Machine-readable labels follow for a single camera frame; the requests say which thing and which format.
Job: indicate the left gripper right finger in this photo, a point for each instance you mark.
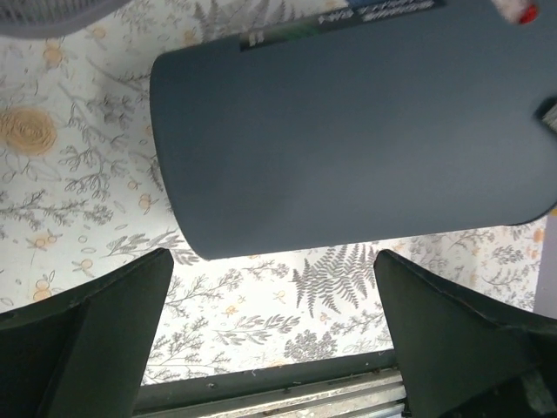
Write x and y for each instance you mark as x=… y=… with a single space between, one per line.
x=461 y=353

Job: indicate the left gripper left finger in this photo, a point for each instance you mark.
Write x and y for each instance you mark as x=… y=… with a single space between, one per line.
x=83 y=352

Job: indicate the grey mesh waste basket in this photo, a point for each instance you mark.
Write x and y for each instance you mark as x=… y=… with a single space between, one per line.
x=34 y=19

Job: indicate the floral table cloth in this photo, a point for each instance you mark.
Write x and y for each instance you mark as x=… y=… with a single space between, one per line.
x=82 y=194

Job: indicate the aluminium mounting rail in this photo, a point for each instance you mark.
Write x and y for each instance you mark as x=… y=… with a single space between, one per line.
x=361 y=385

